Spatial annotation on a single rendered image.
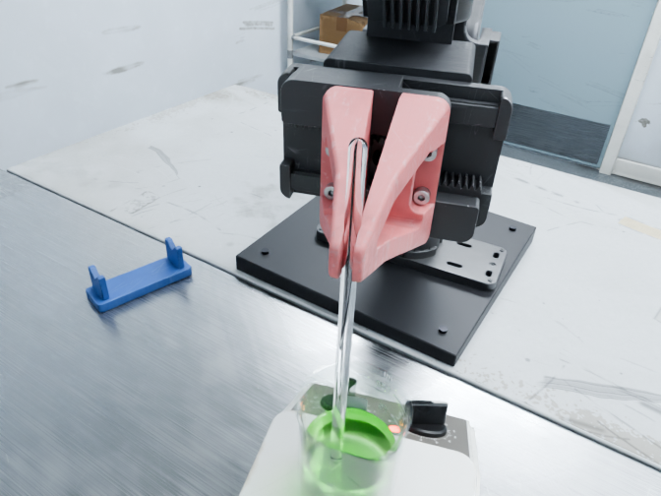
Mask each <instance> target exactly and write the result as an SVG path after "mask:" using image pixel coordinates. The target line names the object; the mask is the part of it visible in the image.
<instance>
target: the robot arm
mask: <svg viewBox="0 0 661 496"><path fill-rule="evenodd" d="M362 4H363V16H364V17H368V24H367V25H366V27H365V28H364V29H363V30H362V31H349V32H348V33H347V34H346V35H345V36H344V37H343V39H342V40H341V41H340V42H339V44H338V45H337V46H336V47H335V48H334V50H333V51H332V52H331V53H330V55H329V56H328V57H327V58H326V60H325V61H324V66H318V65H309V64H300V63H294V64H291V65H290V66H289V67H288V68H287V69H286V70H285V71H284V72H283V73H282V74H281V75H280V76H279V78H278V80H277V103H278V111H279V112H281V121H282V122H283V160H282V162H281V163H280V165H279V188H280V192H281V193H282V195H283V196H284V197H286V198H288V199H290V198H291V196H292V194H293V192H294V193H300V194H307V195H313V196H320V224H319V225H318V226H317V238H318V239H320V240H322V241H325V242H328V243H329V244H330V252H329V275H330V277H331V278H334V279H338V278H339V277H340V275H341V274H342V258H343V241H344V209H345V193H346V176H347V160H348V145H349V143H350V141H351V140H352V139H354V138H356V137H360V138H363V139H364V140H365V141H366V142H367V144H368V153H367V165H366V177H365V189H364V201H363V214H362V225H361V228H360V230H359V231H358V234H357V238H356V243H355V247H354V253H353V266H352V281H355V282H361V281H362V280H363V279H365V278H366V277H367V276H368V275H369V274H371V273H372V272H373V271H374V270H375V269H376V268H378V267H379V266H380V265H381V264H382V263H383V262H385V261H389V262H392V263H395V264H398V265H401V266H404V267H407V268H410V269H413V270H416V271H420V272H423V273H426V274H429V275H433V276H436V277H439V278H442V279H448V280H451V281H454V282H457V283H460V284H464V285H467V286H470V287H473V288H476V289H480V290H483V291H492V290H494V289H495V287H496V284H497V282H498V279H499V276H500V274H501V271H502V268H503V266H504V263H505V260H506V256H507V254H508V253H507V251H506V250H505V249H504V248H502V247H499V246H496V245H492V244H489V243H485V242H482V241H478V240H475V239H471V238H472V237H473V235H474V231H475V227H478V226H481V225H482V224H484V223H485V221H486V220H487V216H488V212H489V209H490V204H491V200H492V188H493V184H494V180H495V176H496V172H497V167H498V163H499V159H500V155H501V150H502V146H503V142H504V140H505V139H506V137H507V133H508V129H509V126H510V121H511V114H512V98H511V92H510V91H509V90H508V89H507V88H505V87H502V86H494V85H491V82H492V77H493V73H494V68H495V64H496V59H497V54H498V50H499V45H500V40H501V34H502V33H501V32H500V31H492V29H488V28H482V30H481V34H480V29H481V24H482V18H483V12H484V6H485V0H362ZM479 34H480V37H479Z"/></svg>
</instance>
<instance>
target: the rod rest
mask: <svg viewBox="0 0 661 496"><path fill-rule="evenodd" d="M165 246H166V253H167V257H165V258H162V259H160V260H157V261H155V262H152V263H150V264H147V265H144V266H142V267H139V268H137V269H134V270H133V271H130V272H127V273H125V274H122V275H120V276H117V277H115V278H112V279H108V280H105V276H103V275H101V276H100V275H99V273H98V271H97V269H96V266H95V265H91V266H88V268H89V273H90V280H91V284H92V286H90V287H88V288H87V289H86V294H87V298H88V299H89V300H90V302H91V303H92V304H93V306H94V307H95V308H96V309H97V310H98V312H100V313H102V312H105V311H108V310H110V309H112V308H115V307H117V306H119V305H122V304H124V303H127V302H129V301H131V300H134V299H136V298H138V297H141V296H143V295H146V294H148V293H150V292H153V291H155V290H157V289H160V288H162V287H165V286H167V285H169V284H172V283H174V282H176V281H178V280H180V279H184V278H186V277H189V276H190V275H191V274H192V267H191V266H190V265H189V264H188V263H187V262H186V261H185V260H184V259H183V251H182V247H181V246H180V245H179V246H175V244H174V242H173V240H172V238H171V237H166V238H165Z"/></svg>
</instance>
